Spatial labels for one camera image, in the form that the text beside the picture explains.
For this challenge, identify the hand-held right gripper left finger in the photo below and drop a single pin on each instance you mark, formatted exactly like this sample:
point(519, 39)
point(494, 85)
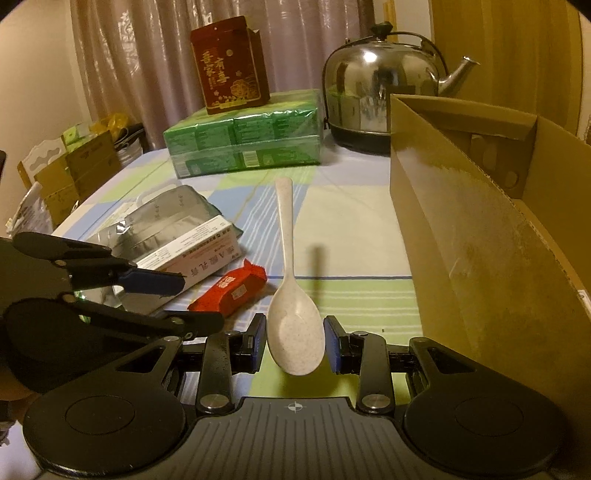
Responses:
point(253, 344)

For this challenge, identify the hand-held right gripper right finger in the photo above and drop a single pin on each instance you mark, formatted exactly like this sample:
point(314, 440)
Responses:
point(333, 344)

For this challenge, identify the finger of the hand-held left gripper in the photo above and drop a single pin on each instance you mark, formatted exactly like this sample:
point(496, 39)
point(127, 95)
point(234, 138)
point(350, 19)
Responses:
point(189, 322)
point(152, 282)

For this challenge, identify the white speckled spoon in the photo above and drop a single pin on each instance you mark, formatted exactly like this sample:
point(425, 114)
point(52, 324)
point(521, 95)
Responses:
point(295, 332)

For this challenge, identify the red snack packet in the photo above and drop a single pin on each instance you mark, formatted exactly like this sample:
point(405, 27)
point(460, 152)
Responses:
point(226, 288)

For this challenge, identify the white box with red print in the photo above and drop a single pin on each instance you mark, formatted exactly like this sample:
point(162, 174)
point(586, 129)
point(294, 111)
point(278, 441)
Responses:
point(194, 251)

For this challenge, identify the silver foil pouch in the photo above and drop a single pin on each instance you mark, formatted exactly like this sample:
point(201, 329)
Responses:
point(161, 217)

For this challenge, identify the brown cardboard box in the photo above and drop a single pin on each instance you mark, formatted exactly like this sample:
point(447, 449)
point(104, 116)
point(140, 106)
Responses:
point(461, 254)

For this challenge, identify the checkered tablecloth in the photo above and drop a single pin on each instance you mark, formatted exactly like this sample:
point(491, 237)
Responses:
point(351, 230)

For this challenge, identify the open brown cardboard carton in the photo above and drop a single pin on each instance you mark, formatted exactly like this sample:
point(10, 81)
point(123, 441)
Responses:
point(87, 170)

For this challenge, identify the white printed plastic bag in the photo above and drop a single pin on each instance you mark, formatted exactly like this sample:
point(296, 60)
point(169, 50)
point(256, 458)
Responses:
point(32, 212)

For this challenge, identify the white plastic bucket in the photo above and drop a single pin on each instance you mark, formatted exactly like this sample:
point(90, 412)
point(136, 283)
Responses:
point(131, 147)

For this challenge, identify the yellow plastic bag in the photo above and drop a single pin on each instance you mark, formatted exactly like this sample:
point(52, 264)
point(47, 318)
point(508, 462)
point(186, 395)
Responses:
point(113, 124)

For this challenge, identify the green tissue packs in carton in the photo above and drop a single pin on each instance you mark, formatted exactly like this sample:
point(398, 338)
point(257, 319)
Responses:
point(76, 134)

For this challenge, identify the green tissue multipack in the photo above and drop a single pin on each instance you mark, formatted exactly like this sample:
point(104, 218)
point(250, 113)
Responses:
point(240, 138)

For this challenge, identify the dark red gift box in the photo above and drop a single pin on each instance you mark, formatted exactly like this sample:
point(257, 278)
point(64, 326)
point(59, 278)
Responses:
point(226, 69)

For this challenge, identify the grey pleated curtain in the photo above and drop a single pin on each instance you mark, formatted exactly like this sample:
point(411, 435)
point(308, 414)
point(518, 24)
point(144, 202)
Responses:
point(138, 46)

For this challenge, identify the stainless steel kettle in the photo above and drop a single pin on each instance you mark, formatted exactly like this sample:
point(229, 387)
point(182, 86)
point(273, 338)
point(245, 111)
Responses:
point(369, 83)

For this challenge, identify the light wooden slat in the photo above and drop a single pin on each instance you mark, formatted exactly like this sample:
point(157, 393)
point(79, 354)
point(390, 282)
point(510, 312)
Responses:
point(390, 14)

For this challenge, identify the wooden door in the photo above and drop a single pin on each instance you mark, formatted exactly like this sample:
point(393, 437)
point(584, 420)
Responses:
point(508, 55)

